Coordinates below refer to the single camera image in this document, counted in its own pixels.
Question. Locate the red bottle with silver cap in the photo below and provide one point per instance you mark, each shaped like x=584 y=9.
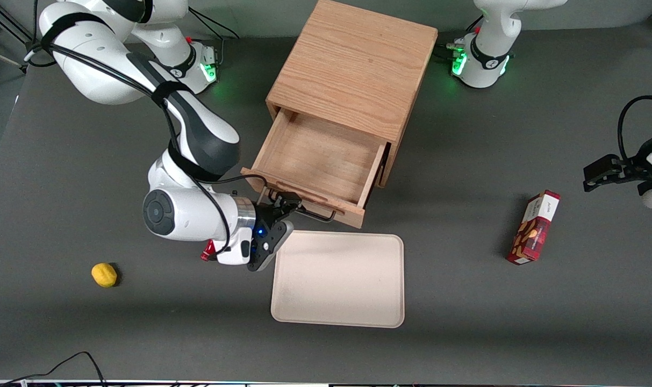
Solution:
x=208 y=251

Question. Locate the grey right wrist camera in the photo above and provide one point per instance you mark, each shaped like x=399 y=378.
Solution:
x=272 y=242

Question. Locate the red cookie box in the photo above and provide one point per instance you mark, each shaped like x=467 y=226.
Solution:
x=534 y=228

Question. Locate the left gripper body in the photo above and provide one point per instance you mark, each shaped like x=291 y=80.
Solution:
x=635 y=164

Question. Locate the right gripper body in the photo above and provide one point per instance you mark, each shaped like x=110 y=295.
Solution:
x=265 y=215

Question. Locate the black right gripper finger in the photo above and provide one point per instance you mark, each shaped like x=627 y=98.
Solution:
x=280 y=211
x=291 y=201

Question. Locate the wooden drawer cabinet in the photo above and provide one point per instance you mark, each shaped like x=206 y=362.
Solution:
x=352 y=64

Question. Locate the beige plastic tray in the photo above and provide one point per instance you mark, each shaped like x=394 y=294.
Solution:
x=337 y=279

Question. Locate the yellow lemon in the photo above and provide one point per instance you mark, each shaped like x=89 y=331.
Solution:
x=104 y=274

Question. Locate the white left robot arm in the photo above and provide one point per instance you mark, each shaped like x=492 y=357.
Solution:
x=492 y=32

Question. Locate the grey metal frame strut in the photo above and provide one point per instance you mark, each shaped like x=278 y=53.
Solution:
x=3 y=58

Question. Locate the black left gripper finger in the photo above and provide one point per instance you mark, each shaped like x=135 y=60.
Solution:
x=602 y=165
x=592 y=185

